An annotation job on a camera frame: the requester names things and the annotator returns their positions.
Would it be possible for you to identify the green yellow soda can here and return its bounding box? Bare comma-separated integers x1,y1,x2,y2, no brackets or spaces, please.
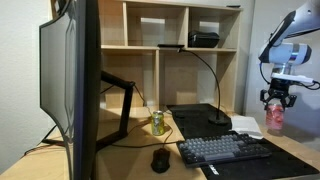
150,110,166,137

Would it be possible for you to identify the white paper napkin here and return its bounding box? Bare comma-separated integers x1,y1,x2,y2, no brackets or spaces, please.
230,115,264,140

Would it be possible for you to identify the black monitor cable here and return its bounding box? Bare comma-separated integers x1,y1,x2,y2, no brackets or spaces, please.
133,84,151,116

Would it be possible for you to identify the grey black mechanical keyboard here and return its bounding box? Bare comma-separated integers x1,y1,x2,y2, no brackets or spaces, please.
175,132,273,168

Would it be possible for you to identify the black computer mouse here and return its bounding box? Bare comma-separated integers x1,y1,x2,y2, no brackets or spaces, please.
150,147,172,174

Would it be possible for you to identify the black curved monitor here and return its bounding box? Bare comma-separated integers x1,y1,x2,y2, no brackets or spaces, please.
38,0,103,180

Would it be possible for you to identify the wooden desk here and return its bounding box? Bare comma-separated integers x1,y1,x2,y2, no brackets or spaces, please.
0,106,320,180

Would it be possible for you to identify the black box on shelf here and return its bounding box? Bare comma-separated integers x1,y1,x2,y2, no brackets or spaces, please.
187,29,221,49

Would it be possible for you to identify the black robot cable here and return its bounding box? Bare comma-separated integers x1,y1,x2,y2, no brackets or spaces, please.
259,61,320,92

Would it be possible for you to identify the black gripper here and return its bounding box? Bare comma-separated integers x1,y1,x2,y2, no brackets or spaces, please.
259,79,298,110

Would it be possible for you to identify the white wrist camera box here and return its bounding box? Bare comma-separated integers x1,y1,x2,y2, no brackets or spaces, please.
270,72,315,84

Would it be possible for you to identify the black mouse cable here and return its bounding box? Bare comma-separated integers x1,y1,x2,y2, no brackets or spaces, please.
111,123,178,151

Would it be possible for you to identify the black angular monitor stand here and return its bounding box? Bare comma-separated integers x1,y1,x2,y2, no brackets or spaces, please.
41,70,136,151

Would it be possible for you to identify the black gooseneck desk lamp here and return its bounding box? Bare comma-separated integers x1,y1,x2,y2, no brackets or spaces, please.
157,43,230,126

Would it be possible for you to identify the black desk mat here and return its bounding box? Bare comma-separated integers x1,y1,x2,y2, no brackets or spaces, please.
165,103,320,180

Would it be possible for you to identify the pink soda can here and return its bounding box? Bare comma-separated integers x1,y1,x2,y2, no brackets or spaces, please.
265,102,285,131

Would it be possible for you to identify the wooden hutch shelf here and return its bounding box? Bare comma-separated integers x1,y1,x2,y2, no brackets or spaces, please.
49,0,244,116

